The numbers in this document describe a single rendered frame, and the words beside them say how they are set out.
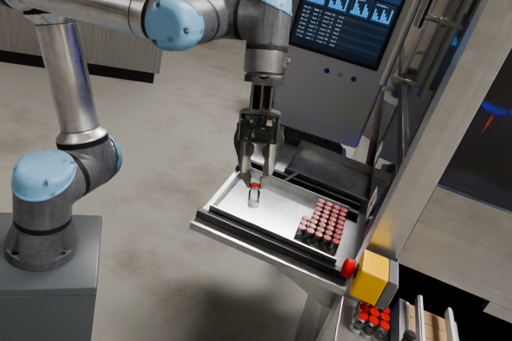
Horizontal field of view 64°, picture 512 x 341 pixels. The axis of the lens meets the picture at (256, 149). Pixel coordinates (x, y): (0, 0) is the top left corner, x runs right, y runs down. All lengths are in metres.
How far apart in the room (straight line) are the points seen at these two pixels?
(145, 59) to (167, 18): 3.56
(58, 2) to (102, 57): 3.42
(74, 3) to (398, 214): 0.70
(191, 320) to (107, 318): 0.35
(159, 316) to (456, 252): 1.38
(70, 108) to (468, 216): 0.85
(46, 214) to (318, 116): 1.28
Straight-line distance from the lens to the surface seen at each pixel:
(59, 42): 0.97
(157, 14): 0.63
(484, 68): 0.79
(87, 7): 0.73
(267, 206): 1.17
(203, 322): 1.99
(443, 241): 0.91
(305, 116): 1.90
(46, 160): 0.96
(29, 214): 0.96
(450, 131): 0.81
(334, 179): 1.44
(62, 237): 1.02
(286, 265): 1.01
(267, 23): 0.72
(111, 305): 2.00
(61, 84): 0.99
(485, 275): 0.96
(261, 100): 0.70
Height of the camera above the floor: 1.53
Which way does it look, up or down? 26 degrees down
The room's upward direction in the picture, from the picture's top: 16 degrees clockwise
